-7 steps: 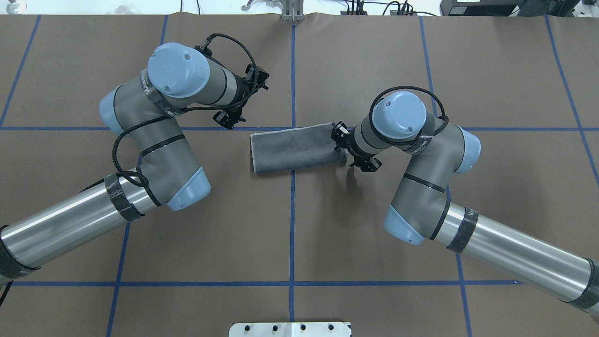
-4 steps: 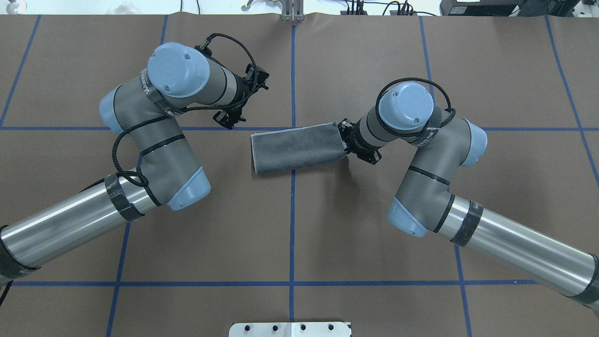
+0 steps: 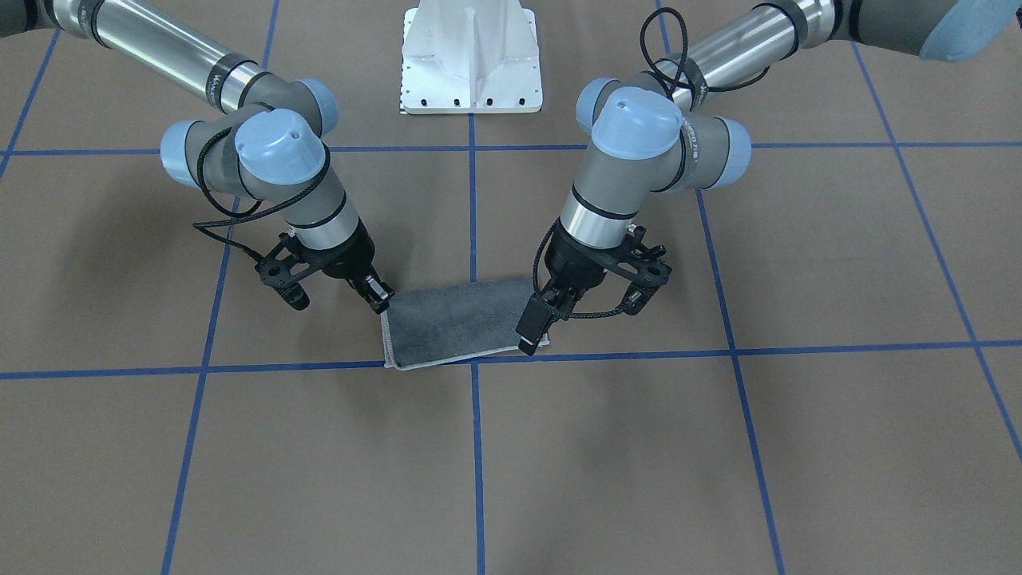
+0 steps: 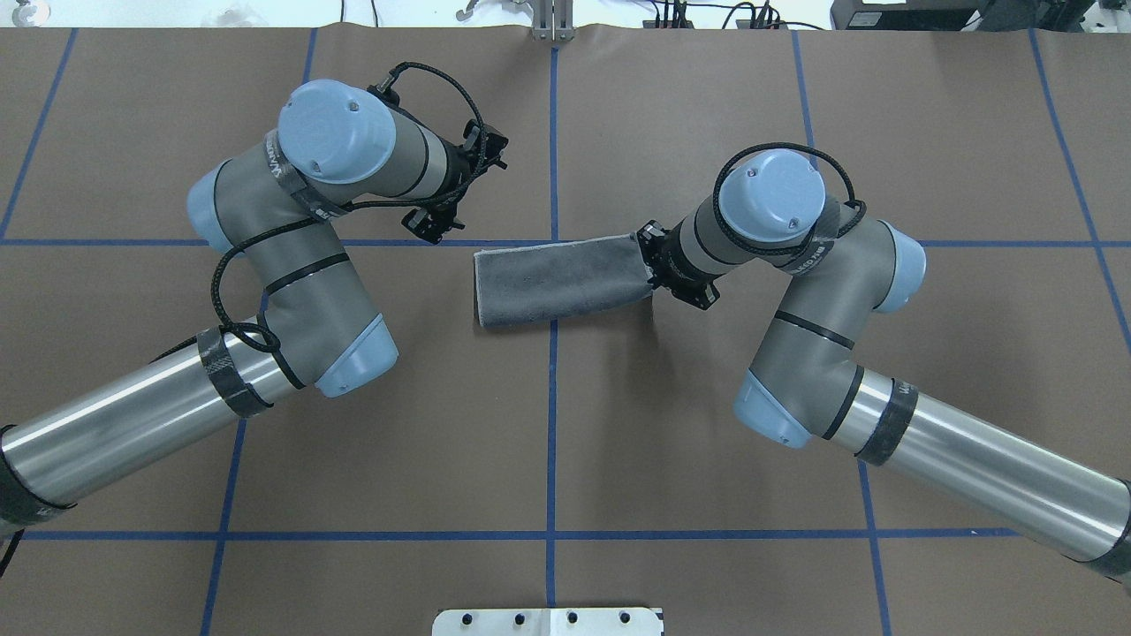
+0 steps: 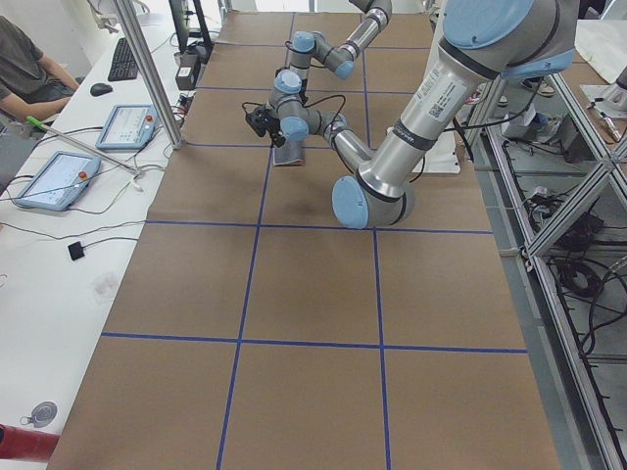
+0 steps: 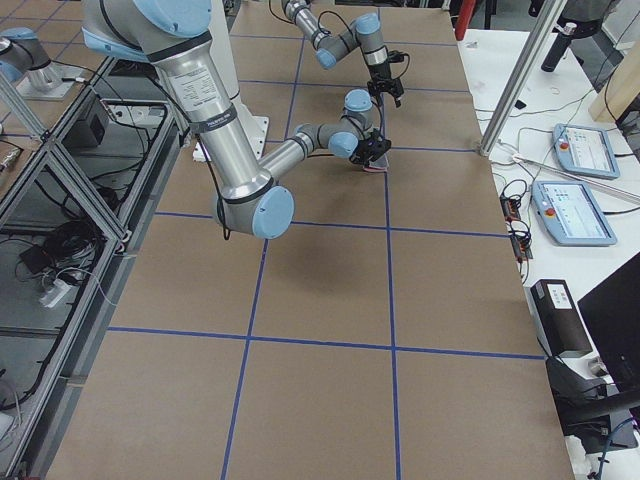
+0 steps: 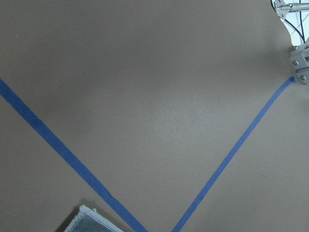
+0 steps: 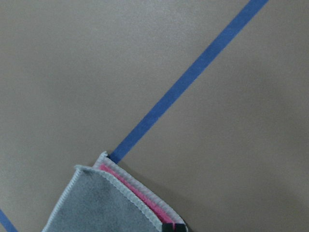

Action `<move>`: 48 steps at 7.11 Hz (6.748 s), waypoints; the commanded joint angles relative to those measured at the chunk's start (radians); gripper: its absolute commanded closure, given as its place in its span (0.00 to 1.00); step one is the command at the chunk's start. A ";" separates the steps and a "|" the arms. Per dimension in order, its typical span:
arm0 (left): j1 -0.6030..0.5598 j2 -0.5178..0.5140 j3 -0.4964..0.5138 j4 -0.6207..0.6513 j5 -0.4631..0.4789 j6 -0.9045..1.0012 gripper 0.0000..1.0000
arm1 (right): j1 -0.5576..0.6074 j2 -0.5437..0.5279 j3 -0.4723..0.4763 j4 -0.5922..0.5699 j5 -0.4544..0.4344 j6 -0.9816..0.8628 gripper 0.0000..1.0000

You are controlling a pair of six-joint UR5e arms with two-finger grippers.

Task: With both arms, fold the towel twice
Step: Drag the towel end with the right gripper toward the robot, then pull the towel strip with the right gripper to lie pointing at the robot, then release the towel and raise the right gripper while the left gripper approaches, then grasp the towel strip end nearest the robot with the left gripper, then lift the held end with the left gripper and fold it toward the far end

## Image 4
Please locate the pink and grey towel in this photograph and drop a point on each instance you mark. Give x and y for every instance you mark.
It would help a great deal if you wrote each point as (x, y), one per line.
(544, 283)

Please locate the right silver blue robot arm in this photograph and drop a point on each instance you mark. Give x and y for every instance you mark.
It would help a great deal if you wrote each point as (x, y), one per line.
(957, 368)

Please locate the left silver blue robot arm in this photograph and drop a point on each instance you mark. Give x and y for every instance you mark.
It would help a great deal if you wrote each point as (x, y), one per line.
(291, 310)

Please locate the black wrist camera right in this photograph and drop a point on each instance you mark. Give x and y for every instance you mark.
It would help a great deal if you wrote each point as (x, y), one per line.
(663, 253)

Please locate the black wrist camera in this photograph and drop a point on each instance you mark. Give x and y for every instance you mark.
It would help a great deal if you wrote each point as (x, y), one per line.
(449, 171)
(663, 253)

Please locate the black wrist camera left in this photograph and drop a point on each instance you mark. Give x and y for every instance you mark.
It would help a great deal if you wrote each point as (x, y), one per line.
(449, 171)

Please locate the aluminium frame post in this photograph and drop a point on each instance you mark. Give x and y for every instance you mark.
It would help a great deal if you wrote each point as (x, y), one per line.
(552, 20)

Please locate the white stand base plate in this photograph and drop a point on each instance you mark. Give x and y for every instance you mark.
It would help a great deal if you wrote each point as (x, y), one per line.
(551, 621)

